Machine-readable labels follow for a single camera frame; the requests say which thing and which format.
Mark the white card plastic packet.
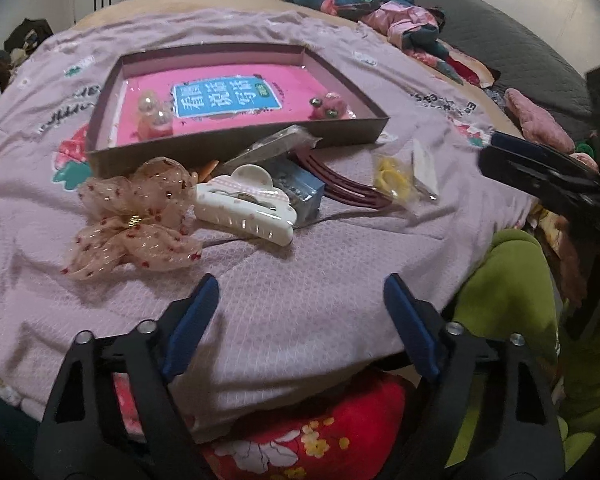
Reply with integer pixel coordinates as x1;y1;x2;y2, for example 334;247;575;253
411;139;441;202

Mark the pink fuzzy hair tie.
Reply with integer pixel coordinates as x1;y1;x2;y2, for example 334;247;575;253
307;92;353;121

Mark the maroon hair comb band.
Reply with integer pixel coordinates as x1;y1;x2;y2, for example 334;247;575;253
295;147;394;209

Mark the pink pearl hair clip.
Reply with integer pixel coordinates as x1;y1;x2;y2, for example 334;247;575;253
136;91;175;140

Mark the orange spiral hair tie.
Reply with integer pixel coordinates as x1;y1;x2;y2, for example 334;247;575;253
195;160;221;184

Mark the blue small box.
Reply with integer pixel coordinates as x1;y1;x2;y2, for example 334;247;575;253
267;162;327;224

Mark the yellow clips plastic packet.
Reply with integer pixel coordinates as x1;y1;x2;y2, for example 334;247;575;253
372;152;422;212

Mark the grey quilted mattress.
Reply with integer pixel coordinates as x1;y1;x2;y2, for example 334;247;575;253
412;0;600;128

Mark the pink book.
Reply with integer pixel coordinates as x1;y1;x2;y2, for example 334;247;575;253
111;65;358;148

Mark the beige organza bow hair clip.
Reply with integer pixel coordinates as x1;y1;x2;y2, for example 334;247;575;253
62;157;204;282

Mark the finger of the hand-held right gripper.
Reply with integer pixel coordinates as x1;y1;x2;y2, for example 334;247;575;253
489;131;600;181
477;146;600;218

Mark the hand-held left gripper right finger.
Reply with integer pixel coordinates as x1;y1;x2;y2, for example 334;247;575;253
383;273;567;480

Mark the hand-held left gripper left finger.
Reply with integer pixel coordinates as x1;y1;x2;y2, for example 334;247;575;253
32;273;221;480

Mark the brown cardboard box tray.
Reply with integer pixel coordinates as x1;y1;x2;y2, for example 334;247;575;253
86;42;392;179

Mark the pink floral clothing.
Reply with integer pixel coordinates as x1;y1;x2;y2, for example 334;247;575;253
359;2;498;87

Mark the dark clothes pile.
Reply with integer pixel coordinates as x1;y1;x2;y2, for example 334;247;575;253
0;17;56;92

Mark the white claw hair clip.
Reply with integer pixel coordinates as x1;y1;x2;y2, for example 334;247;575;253
194;164;299;247

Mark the pink fuzzy cloth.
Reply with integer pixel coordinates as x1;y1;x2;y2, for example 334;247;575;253
504;87;577;154

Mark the red floral cloth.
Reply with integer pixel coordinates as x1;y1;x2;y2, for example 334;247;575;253
111;372;433;480

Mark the clear earring packet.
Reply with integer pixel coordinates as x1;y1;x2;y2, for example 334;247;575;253
234;125;324;167

